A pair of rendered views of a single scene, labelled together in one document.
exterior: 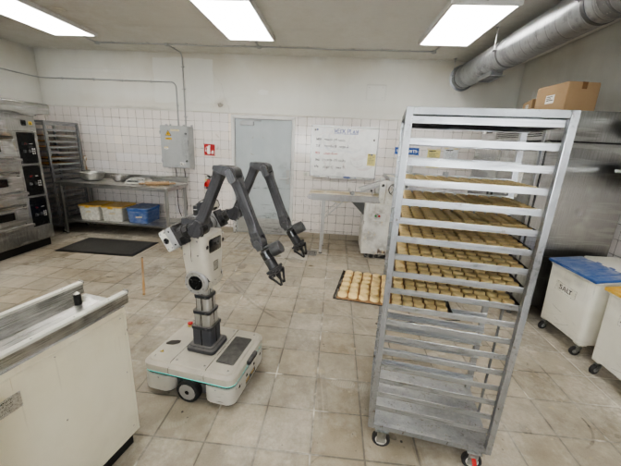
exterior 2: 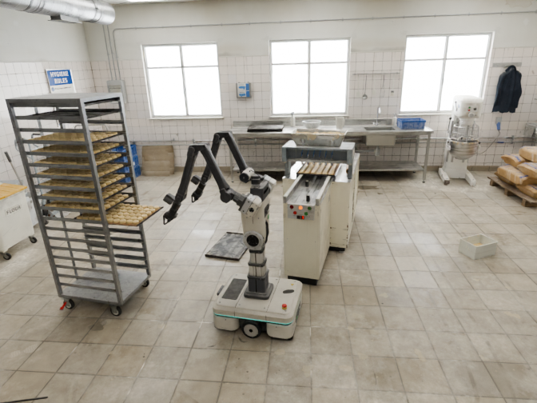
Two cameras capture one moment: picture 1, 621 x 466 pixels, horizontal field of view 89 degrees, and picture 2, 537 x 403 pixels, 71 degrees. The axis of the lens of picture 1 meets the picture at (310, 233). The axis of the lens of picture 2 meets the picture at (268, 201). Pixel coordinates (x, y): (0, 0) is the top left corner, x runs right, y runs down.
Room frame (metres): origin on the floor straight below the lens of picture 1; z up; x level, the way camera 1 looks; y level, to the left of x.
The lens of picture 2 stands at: (4.50, 0.88, 2.03)
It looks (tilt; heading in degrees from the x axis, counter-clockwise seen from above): 21 degrees down; 182
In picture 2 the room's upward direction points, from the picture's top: 2 degrees counter-clockwise
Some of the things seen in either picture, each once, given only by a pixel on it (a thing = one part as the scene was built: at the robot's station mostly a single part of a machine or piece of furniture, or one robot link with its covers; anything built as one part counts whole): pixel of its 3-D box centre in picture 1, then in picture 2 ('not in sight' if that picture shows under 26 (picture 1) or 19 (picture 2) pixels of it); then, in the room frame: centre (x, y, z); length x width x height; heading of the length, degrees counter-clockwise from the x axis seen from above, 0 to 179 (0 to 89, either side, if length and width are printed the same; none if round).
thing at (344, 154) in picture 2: not in sight; (318, 160); (0.60, 1.29, 1.01); 0.72 x 0.33 x 0.34; 74
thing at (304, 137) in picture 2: not in sight; (319, 137); (0.60, 1.29, 1.25); 0.56 x 0.29 x 0.14; 74
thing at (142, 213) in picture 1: (144, 213); not in sight; (5.33, 2.92, 0.36); 0.47 x 0.38 x 0.26; 178
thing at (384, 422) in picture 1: (443, 287); (89, 204); (1.59, -0.74, 0.93); 0.64 x 0.51 x 1.78; 77
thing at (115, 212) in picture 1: (119, 211); not in sight; (5.36, 3.37, 0.36); 0.47 x 0.38 x 0.26; 176
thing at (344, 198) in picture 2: not in sight; (324, 197); (0.14, 1.41, 0.42); 1.28 x 0.72 x 0.84; 164
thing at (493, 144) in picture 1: (480, 143); (87, 110); (1.39, -0.70, 1.68); 0.64 x 0.03 x 0.03; 77
